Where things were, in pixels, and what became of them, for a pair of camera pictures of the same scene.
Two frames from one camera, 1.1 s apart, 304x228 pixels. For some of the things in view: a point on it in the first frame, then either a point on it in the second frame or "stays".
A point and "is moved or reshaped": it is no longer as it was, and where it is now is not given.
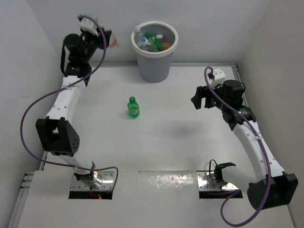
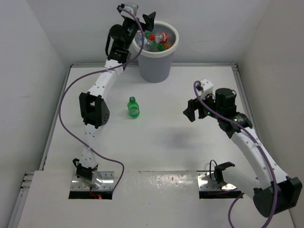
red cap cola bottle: x=113 y=42 is moved or reshaped
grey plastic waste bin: x=154 y=66 stays
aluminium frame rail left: x=26 y=180 stays
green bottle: x=133 y=108 stays
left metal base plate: x=108 y=184 stays
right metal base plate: x=205 y=183 stays
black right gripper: x=201 y=92 → x=194 y=104
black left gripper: x=99 y=39 → x=146 y=24
